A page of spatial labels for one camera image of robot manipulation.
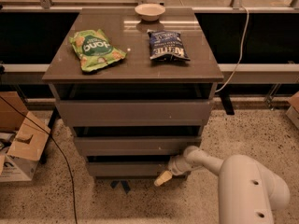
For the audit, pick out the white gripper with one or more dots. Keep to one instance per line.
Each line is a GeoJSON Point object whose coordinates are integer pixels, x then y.
{"type": "Point", "coordinates": [176, 166]}

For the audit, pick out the grey bottom drawer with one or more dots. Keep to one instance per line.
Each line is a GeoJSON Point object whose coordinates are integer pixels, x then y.
{"type": "Point", "coordinates": [125, 169]}

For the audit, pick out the grey drawer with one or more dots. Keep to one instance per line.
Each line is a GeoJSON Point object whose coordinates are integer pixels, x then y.
{"type": "Point", "coordinates": [134, 113]}
{"type": "Point", "coordinates": [127, 146]}
{"type": "Point", "coordinates": [125, 169]}

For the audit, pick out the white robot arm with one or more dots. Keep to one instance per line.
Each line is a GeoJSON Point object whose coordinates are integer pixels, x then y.
{"type": "Point", "coordinates": [248, 192]}

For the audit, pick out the grey middle drawer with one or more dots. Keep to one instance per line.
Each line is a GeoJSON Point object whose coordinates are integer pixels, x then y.
{"type": "Point", "coordinates": [127, 146]}

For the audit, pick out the grey drawer cabinet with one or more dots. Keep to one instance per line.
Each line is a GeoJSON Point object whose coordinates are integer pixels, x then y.
{"type": "Point", "coordinates": [137, 77]}

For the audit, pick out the grey top drawer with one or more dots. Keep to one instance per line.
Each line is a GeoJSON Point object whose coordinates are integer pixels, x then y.
{"type": "Point", "coordinates": [134, 113]}

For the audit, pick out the open cardboard box left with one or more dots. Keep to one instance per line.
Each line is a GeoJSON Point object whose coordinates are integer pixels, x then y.
{"type": "Point", "coordinates": [23, 139]}

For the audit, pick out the blue tape mark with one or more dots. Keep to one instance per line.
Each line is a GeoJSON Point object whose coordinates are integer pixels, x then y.
{"type": "Point", "coordinates": [123, 183]}

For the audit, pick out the blue Kettle chips bag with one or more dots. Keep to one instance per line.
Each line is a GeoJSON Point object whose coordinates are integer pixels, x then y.
{"type": "Point", "coordinates": [166, 46]}

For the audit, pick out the cardboard box right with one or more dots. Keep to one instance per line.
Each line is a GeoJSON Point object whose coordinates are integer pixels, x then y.
{"type": "Point", "coordinates": [293, 111]}

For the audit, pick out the green snack bag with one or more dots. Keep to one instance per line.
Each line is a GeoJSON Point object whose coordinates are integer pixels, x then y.
{"type": "Point", "coordinates": [94, 50]}

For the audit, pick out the white bowl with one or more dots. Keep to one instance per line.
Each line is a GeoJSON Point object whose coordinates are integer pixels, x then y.
{"type": "Point", "coordinates": [150, 12]}

